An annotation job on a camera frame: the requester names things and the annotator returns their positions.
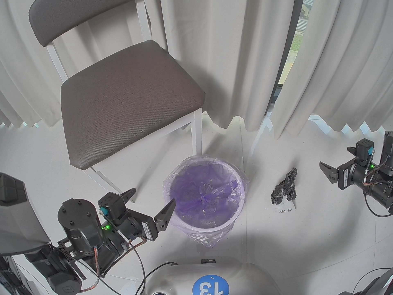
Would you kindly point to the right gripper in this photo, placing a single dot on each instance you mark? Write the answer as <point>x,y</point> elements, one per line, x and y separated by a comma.
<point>357,177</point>

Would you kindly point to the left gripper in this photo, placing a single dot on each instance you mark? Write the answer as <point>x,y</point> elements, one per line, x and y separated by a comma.
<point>144,224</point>

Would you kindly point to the black plastic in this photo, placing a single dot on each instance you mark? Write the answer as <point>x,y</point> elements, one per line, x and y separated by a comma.
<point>285,186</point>

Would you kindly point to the clear printed wrapper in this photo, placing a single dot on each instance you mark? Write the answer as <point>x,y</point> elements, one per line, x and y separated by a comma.
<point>291,203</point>

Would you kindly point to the purple plastic bag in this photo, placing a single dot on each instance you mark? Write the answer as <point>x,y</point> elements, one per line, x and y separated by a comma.
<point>199,189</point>

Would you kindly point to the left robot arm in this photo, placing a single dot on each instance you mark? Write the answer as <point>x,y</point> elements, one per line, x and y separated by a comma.
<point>76,223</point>

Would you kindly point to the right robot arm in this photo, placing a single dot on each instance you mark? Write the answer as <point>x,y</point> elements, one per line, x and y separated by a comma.
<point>388,146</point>

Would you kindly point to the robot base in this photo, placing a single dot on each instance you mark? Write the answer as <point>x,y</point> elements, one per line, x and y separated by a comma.
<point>245,278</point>

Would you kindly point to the white trash bin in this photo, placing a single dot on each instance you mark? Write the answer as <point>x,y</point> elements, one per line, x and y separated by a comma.
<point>211,227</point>

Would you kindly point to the grey padded white-legged chair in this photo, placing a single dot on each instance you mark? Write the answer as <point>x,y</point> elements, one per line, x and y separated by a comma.
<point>129,103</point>

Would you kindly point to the white curtain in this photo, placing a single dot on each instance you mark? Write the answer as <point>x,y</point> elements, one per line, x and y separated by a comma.
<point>230,41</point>
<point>353,41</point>

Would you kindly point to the window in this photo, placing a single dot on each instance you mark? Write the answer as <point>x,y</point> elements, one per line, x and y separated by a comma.
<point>302,14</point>

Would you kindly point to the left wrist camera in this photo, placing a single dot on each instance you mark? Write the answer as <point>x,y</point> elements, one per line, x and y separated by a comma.
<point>113,206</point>

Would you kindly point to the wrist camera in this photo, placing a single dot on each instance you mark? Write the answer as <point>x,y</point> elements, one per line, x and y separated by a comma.
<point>363,151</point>
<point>113,206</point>

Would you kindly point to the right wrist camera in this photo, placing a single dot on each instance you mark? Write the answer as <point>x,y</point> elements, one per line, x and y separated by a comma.
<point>363,151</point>

